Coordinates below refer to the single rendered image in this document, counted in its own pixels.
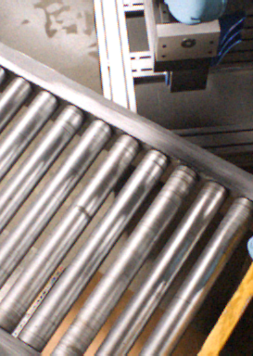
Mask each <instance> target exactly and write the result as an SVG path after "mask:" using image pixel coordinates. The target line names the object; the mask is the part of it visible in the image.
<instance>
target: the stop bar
mask: <svg viewBox="0 0 253 356"><path fill-rule="evenodd" d="M252 297H253V262H252V264H251V265H250V267H249V269H248V272H247V273H246V275H245V277H244V278H243V280H242V282H241V283H240V285H239V287H238V288H237V289H236V290H235V292H234V295H233V297H232V299H231V301H230V302H229V304H228V305H227V306H226V308H225V310H224V311H223V313H222V315H221V317H220V319H219V320H218V321H217V323H216V325H215V327H214V328H213V330H212V332H211V333H210V335H209V336H208V338H207V340H206V342H205V343H204V345H203V347H202V348H201V351H200V352H199V353H198V355H197V356H218V355H219V353H220V351H221V350H222V348H223V347H224V345H225V343H226V341H227V340H228V338H229V336H230V335H231V334H232V333H233V330H234V327H235V326H236V324H237V322H238V321H239V319H240V318H241V316H242V315H243V313H244V311H245V310H246V308H247V305H248V303H249V302H250V301H251V299H252Z"/></svg>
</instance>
